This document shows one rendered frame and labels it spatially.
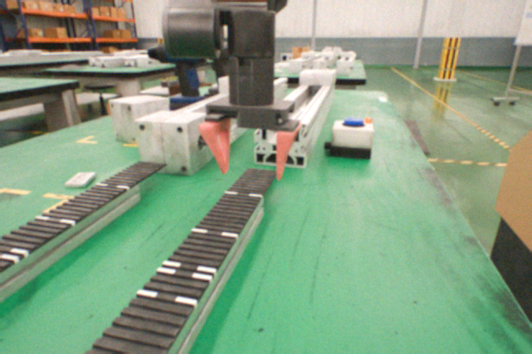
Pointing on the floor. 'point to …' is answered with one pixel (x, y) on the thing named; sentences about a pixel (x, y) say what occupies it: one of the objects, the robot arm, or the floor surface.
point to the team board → (519, 49)
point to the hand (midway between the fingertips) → (251, 169)
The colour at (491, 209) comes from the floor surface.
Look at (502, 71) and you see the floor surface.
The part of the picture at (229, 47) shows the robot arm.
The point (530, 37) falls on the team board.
